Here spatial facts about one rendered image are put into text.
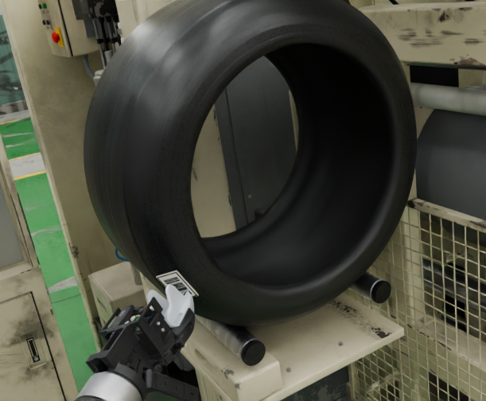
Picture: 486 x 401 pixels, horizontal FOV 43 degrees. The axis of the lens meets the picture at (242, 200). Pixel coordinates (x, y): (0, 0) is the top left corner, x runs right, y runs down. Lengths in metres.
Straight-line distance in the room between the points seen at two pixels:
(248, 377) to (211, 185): 0.45
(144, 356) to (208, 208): 0.57
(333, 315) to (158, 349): 0.55
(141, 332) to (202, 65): 0.37
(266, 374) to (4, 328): 0.76
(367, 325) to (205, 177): 0.45
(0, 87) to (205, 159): 8.69
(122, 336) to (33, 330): 0.84
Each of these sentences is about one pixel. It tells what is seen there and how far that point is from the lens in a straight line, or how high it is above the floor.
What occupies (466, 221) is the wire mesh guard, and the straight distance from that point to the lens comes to 1.22.
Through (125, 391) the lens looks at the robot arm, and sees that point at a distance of 0.77.
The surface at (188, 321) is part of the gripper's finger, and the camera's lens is 0.87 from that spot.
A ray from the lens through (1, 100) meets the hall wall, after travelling 9.94.
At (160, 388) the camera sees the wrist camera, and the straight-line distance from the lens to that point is 0.83.
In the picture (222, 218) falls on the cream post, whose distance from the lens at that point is 1.36.
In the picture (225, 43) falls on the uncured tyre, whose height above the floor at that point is 1.40.
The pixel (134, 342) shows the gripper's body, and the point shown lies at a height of 1.07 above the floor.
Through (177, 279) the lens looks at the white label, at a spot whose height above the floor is 1.08.
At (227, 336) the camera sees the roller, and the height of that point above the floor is 0.91.
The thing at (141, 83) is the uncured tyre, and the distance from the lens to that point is 0.89.
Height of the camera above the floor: 1.50
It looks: 21 degrees down
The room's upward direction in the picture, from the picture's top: 9 degrees counter-clockwise
